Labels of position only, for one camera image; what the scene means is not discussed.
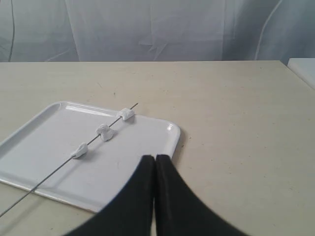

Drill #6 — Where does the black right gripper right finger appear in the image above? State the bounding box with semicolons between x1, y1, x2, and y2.
155;154;246;236

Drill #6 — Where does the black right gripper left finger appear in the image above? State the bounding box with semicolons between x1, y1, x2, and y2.
66;155;156;236

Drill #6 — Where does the white cotton piece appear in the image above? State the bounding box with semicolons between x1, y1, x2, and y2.
96;124;115;142
70;143;88;159
116;108;135;121

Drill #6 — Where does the thin metal skewer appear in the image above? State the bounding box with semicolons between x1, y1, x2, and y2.
0;102;139;217

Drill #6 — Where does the white plastic tray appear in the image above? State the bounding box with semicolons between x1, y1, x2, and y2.
0;101;180;212

